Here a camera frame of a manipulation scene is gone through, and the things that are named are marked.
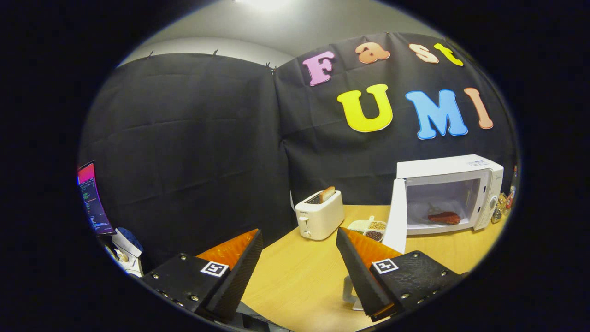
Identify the cream toaster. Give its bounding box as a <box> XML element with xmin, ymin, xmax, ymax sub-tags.
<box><xmin>295</xmin><ymin>190</ymin><xmax>345</xmax><ymax>241</ymax></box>

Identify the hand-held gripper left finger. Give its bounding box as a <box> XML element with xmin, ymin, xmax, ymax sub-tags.
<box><xmin>141</xmin><ymin>228</ymin><xmax>264</xmax><ymax>323</ymax></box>

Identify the brown meat piece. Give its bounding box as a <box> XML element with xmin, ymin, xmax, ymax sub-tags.
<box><xmin>427</xmin><ymin>211</ymin><xmax>461</xmax><ymax>225</ymax></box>

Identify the white and blue object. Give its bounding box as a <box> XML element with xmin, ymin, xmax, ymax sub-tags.
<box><xmin>112</xmin><ymin>227</ymin><xmax>143</xmax><ymax>258</ymax></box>

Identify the white toaster oven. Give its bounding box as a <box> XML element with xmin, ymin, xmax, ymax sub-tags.
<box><xmin>343</xmin><ymin>154</ymin><xmax>504</xmax><ymax>310</ymax></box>

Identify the white divided bean tray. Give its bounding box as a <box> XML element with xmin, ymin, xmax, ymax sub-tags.
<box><xmin>347</xmin><ymin>216</ymin><xmax>387</xmax><ymax>242</ymax></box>

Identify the metal wire basket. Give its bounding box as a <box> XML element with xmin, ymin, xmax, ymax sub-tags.
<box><xmin>491</xmin><ymin>193</ymin><xmax>507</xmax><ymax>225</ymax></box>

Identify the clear plastic water bottle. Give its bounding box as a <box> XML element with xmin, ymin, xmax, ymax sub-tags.
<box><xmin>505</xmin><ymin>166</ymin><xmax>518</xmax><ymax>216</ymax></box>

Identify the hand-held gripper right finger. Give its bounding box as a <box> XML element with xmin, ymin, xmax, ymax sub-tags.
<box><xmin>336</xmin><ymin>227</ymin><xmax>465</xmax><ymax>322</ymax></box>

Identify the computer monitor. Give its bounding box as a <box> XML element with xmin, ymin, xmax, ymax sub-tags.
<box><xmin>77</xmin><ymin>160</ymin><xmax>117</xmax><ymax>237</ymax></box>

